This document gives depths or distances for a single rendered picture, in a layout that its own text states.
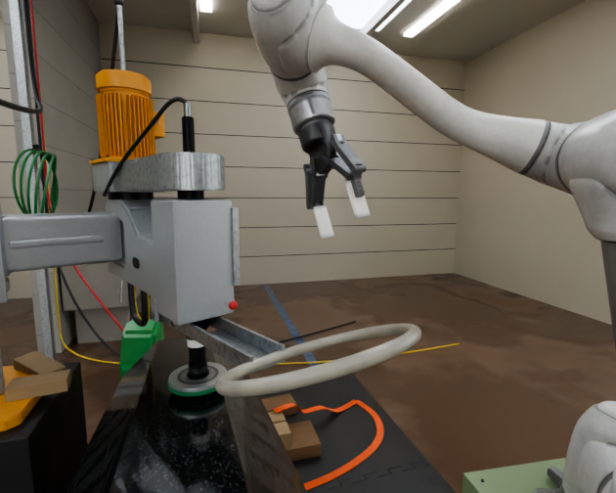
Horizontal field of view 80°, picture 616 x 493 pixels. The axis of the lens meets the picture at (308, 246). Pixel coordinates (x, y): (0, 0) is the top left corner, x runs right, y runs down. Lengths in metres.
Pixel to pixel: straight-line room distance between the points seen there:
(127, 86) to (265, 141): 4.60
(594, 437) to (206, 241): 1.13
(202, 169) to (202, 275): 0.36
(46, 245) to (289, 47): 1.41
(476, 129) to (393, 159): 6.34
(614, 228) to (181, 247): 1.09
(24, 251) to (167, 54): 5.14
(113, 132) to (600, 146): 1.74
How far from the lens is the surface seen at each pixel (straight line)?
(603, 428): 0.99
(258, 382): 0.72
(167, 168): 1.29
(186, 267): 1.29
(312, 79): 0.78
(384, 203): 7.00
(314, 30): 0.66
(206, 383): 1.47
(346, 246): 6.77
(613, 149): 0.60
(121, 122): 1.91
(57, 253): 1.85
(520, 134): 0.77
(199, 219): 1.29
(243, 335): 1.27
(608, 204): 0.63
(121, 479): 1.24
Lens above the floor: 1.57
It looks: 8 degrees down
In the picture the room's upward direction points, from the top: straight up
